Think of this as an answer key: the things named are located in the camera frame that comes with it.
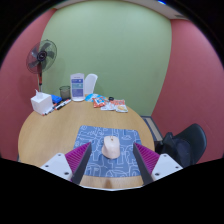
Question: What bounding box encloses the black office chair with jacket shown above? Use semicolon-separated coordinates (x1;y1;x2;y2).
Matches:
154;123;208;168

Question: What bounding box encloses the blue whiteboard eraser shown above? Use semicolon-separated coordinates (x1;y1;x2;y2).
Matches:
50;94;63;104

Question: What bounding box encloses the white and orange snack packet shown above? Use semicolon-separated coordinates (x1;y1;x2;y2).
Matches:
100;99;129;114

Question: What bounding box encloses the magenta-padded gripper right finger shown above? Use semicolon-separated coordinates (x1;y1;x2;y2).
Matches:
132;142;184;186

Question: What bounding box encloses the red-capped whiteboard marker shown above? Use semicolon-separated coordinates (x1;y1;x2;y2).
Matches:
54;98;73;111

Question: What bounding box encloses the blue patterned mouse pad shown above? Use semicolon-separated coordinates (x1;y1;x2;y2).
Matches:
72;124;142;178

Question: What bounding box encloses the light blue packet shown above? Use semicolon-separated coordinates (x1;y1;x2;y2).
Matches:
84;93;100;103

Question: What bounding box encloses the standing fan with red pole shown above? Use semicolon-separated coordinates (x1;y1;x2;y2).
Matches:
25;39;58;93

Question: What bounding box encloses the white tissue box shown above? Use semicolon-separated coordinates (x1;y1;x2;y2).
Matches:
30;89;54;116

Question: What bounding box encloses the dark translucent cup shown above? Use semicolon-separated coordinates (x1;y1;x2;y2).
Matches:
59;85;72;100

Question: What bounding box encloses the white chair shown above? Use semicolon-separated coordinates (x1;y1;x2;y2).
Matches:
83;73;99;96

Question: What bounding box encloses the beige computer mouse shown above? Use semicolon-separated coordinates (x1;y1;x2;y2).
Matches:
101;135;121;160

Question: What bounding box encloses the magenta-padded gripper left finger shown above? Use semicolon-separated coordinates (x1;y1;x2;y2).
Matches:
39;141;93;185

